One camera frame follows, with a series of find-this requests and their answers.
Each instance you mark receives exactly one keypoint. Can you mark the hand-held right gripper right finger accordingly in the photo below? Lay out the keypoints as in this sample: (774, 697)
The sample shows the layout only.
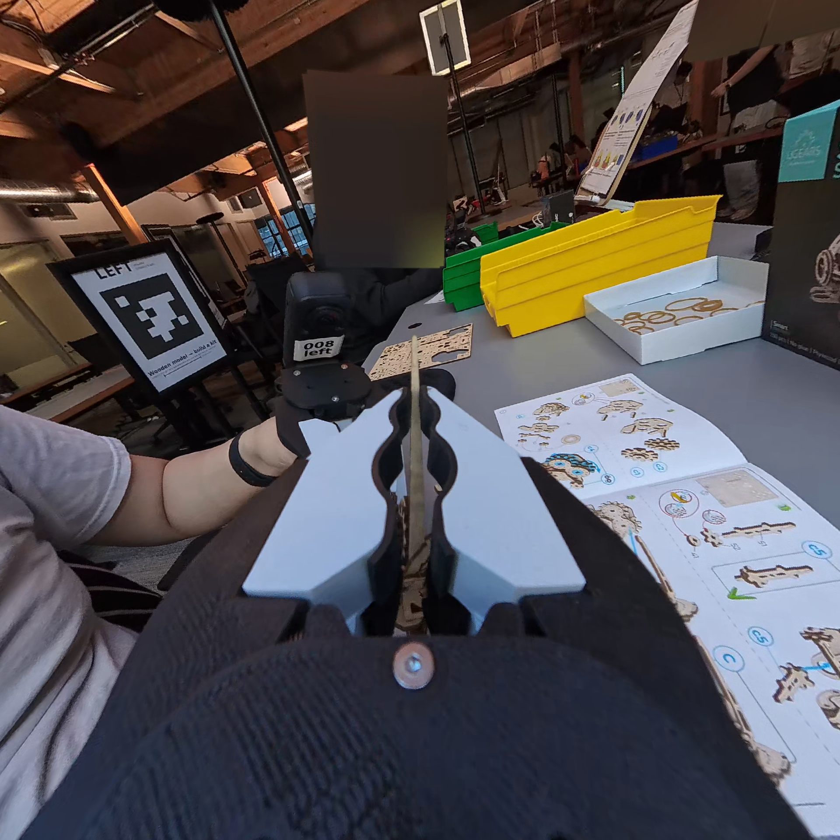
(505, 525)

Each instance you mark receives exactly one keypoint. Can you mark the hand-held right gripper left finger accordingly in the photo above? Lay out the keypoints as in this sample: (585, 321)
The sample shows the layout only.
(328, 525)

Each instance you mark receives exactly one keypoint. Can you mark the wooden model part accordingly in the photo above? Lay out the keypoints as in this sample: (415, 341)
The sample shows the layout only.
(416, 420)

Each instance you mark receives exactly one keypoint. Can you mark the person's left forearm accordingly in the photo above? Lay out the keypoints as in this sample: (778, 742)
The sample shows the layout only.
(184, 492)

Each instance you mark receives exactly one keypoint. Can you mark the black model kit box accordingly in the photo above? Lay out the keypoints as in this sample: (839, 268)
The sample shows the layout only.
(807, 262)

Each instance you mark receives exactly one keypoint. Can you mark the person's left hand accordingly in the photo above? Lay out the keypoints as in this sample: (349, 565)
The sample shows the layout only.
(269, 443)

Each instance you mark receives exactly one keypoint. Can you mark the black wristband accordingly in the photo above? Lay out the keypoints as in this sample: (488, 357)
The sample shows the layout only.
(244, 467)

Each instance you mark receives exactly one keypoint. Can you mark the laser-cut plywood sheet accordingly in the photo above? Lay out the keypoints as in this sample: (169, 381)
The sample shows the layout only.
(433, 351)

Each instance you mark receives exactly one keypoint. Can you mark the assembly instruction booklet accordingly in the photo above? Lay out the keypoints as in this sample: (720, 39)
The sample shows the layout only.
(656, 446)

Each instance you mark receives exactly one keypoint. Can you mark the framed marker sign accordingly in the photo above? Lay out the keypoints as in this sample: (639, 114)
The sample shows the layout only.
(157, 315)

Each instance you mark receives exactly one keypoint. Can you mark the green plastic bin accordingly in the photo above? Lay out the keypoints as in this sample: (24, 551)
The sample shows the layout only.
(485, 275)

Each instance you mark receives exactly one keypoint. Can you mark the white cardboard tray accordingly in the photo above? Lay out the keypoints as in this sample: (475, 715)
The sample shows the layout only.
(663, 341)

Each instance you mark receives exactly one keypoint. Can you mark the yellow plastic bin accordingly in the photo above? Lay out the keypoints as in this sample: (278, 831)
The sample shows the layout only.
(590, 269)

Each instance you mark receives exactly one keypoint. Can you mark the tan rubber bands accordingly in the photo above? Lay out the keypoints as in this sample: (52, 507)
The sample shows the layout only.
(682, 312)

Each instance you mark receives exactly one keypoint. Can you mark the person in white shirt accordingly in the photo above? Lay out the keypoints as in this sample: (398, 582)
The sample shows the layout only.
(46, 590)

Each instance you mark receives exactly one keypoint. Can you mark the square light panel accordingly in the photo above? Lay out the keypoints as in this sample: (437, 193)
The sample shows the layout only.
(446, 33)

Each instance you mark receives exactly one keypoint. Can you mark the printed instruction sheet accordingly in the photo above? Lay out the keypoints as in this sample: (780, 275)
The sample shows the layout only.
(646, 98)

